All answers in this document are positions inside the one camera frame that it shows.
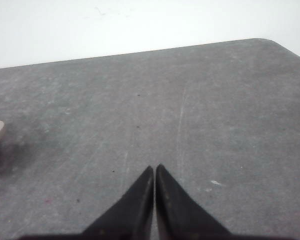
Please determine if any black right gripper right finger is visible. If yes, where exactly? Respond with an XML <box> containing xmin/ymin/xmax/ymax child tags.
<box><xmin>155</xmin><ymin>164</ymin><xmax>232</xmax><ymax>240</ymax></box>

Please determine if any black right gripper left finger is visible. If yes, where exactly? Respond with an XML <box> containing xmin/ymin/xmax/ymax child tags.
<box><xmin>82</xmin><ymin>166</ymin><xmax>154</xmax><ymax>240</ymax></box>

